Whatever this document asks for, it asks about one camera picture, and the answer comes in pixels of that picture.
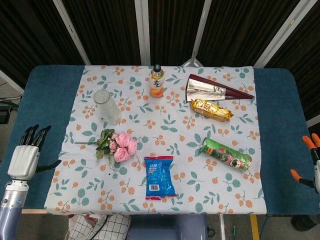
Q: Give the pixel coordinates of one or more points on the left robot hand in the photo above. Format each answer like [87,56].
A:
[22,160]

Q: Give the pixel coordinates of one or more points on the pink rose bouquet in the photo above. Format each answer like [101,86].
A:
[120,147]

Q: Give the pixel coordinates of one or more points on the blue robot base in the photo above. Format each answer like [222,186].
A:
[167,227]

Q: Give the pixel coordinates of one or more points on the clear glass vase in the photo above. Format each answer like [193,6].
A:
[107,107]

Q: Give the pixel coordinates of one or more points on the blue table mat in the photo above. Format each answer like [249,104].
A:
[37,105]

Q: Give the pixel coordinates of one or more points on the checkered bag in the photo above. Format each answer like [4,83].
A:
[100,226]

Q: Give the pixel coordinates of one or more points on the blue snack bag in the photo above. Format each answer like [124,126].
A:
[160,178]

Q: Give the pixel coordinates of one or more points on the floral tablecloth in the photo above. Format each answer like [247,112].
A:
[160,140]

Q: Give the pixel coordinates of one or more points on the orange drink bottle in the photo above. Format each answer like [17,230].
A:
[157,82]

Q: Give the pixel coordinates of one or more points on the gold snack packet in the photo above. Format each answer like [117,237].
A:
[211,110]

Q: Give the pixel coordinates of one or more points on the maroon folding fan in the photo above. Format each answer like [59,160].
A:
[212,88]

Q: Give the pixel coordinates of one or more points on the green chips can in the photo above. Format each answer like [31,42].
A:
[226,155]

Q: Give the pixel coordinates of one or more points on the white frame post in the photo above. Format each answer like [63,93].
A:
[71,31]
[143,31]
[198,31]
[280,32]

